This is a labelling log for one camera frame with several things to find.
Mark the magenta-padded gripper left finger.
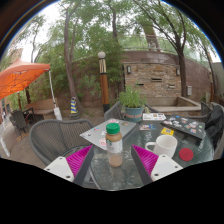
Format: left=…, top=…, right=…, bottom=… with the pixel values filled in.
left=43, top=144, right=95, bottom=187

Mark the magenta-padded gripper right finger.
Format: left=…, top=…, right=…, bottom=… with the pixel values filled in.
left=130, top=143, right=184, bottom=186

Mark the green-capped coffee drink bottle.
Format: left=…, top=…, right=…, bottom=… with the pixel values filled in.
left=105, top=122, right=124, bottom=168

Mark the white ceramic mug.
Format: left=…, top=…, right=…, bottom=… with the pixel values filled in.
left=144, top=134, right=178, bottom=159

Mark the small colourful sticker card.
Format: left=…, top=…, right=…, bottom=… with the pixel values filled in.
left=138, top=123, right=157, bottom=131

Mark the silver laptop with stickers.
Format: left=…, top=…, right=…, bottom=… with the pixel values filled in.
left=79, top=118, right=138, bottom=150

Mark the yellow sticker card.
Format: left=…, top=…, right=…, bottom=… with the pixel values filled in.
left=160, top=127, right=175, bottom=137

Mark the flat round red coaster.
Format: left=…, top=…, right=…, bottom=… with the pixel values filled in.
left=178, top=147, right=195, bottom=162

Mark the white sticker sheet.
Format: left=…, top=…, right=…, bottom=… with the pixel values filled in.
left=142, top=112, right=167, bottom=122

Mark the black laptop with stickers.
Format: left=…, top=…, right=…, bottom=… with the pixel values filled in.
left=160, top=114, right=207, bottom=140

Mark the blue yellow striped cone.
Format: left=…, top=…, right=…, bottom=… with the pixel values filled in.
left=69, top=96, right=80, bottom=116

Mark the green plant in blue pot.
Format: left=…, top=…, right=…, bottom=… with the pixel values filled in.
left=118, top=85, right=148, bottom=123

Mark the wooden bench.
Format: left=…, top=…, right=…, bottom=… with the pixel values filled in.
left=24, top=98, right=58, bottom=120

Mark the black jacket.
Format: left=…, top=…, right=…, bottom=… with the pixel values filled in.
left=204, top=104, right=224, bottom=149

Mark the tall dark-trunked tree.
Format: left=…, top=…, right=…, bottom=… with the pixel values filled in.
left=133, top=0, right=214, bottom=98

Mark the slender leaning tree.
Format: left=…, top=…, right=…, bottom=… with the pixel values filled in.
left=49, top=0, right=101, bottom=113

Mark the orange canopy tent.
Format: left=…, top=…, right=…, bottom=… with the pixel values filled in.
left=0, top=58, right=63, bottom=121

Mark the wooden lamp post, white globe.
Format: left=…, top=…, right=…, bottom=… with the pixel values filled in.
left=97, top=50, right=111, bottom=113

